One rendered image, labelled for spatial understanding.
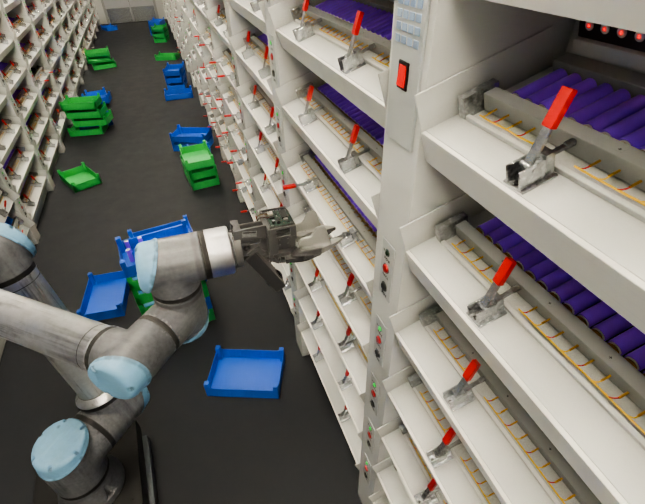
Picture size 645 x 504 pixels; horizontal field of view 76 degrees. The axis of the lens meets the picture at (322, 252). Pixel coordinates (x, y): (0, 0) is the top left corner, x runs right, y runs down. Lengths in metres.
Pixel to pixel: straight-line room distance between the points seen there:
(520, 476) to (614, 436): 0.20
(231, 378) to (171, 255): 1.20
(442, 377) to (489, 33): 0.50
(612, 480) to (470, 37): 0.47
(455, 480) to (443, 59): 0.68
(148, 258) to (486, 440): 0.59
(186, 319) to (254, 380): 1.08
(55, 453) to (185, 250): 0.85
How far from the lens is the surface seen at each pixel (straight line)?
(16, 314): 0.96
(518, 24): 0.59
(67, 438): 1.46
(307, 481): 1.65
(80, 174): 3.83
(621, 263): 0.39
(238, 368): 1.92
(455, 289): 0.59
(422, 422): 0.90
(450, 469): 0.87
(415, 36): 0.55
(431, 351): 0.75
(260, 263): 0.80
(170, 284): 0.77
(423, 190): 0.60
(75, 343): 0.84
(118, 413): 1.49
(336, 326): 1.28
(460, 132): 0.54
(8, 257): 1.24
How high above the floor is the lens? 1.52
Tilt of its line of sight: 39 degrees down
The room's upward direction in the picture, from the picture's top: 2 degrees counter-clockwise
